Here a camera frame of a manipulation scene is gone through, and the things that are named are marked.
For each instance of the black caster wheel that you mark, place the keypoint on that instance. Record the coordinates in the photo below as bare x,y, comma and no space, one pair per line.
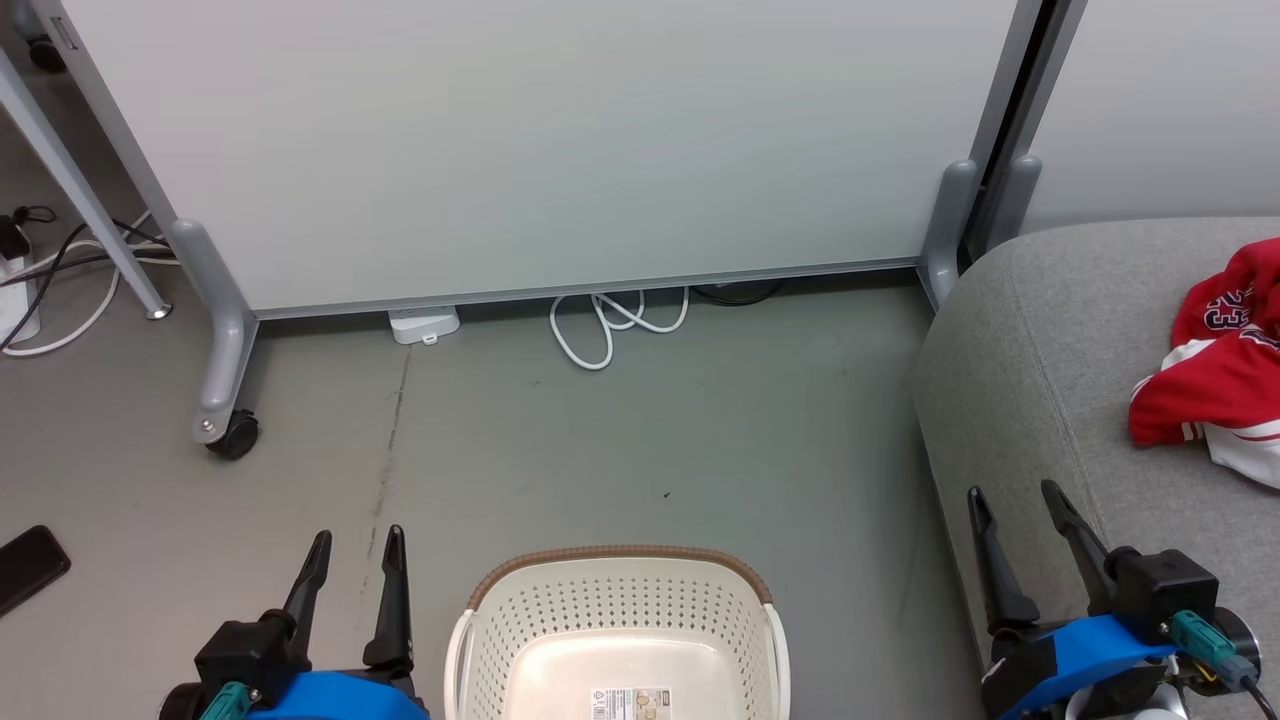
47,53
235,435

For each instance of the narrow white room divider panel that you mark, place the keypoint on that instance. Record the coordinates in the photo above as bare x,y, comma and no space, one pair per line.
1150,100

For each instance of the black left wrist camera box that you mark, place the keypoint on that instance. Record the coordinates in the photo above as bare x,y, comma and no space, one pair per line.
240,650

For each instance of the black power plug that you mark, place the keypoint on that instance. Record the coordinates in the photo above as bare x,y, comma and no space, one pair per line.
12,238

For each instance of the white basket label sticker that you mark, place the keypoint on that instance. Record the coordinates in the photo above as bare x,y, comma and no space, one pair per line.
630,705

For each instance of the grey table leg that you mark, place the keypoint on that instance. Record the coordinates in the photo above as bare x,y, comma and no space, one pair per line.
70,180

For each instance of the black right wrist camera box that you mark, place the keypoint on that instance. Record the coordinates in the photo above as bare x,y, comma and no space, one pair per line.
1165,590

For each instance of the white power strip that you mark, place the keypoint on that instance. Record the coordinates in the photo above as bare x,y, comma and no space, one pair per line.
18,300

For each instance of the grey fabric sofa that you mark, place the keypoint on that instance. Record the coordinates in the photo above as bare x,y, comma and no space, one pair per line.
1060,350

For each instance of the cream perforated laundry basket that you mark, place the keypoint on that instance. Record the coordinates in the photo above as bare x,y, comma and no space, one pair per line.
620,610

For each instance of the small white power adapter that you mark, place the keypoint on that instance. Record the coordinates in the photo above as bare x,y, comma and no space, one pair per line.
425,325

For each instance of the red and white garment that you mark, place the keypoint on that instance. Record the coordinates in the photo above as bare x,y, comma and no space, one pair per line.
1220,380

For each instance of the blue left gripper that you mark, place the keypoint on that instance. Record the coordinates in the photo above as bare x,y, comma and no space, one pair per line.
340,698

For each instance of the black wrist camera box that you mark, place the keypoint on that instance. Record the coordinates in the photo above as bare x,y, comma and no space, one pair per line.
1165,590
240,650

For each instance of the wide white room divider panel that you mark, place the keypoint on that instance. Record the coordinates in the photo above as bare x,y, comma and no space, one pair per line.
550,150

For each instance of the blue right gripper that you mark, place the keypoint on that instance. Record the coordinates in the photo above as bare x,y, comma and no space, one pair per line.
1090,650

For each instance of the black flat phone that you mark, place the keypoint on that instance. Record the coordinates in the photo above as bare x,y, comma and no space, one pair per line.
30,570

